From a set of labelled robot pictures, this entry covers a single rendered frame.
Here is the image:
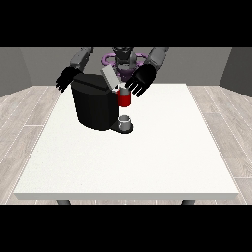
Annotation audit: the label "red pod holder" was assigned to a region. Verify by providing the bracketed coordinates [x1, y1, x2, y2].
[116, 90, 133, 108]

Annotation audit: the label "small grey cup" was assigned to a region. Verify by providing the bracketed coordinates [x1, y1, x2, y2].
[117, 114, 133, 131]

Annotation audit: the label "grey robot trunk purple rings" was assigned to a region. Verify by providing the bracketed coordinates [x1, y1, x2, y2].
[101, 47, 150, 83]

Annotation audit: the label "pale grey machine lid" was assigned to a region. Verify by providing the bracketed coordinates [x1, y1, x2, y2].
[99, 64, 122, 92]

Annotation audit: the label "small grey coffee pod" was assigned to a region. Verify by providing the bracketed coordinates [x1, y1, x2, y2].
[117, 83, 129, 94]

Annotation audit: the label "black coffee machine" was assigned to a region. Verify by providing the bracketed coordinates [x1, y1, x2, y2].
[70, 72, 135, 135]

